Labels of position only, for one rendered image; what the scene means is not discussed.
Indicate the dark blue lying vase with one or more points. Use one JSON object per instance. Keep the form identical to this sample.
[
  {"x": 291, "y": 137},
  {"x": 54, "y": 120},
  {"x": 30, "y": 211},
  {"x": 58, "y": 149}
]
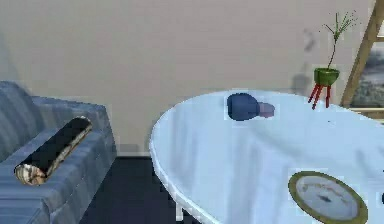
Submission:
[{"x": 245, "y": 106}]

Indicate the pale blue round table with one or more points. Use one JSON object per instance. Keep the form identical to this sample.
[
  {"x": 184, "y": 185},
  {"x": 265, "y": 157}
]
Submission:
[{"x": 240, "y": 160}]

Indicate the blue striped sofa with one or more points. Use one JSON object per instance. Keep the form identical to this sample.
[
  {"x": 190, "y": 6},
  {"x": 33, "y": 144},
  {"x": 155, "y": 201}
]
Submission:
[{"x": 75, "y": 156}]

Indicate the plant in green pot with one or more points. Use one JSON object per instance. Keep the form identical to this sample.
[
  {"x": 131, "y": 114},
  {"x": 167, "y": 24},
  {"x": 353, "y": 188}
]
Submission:
[{"x": 326, "y": 76}]

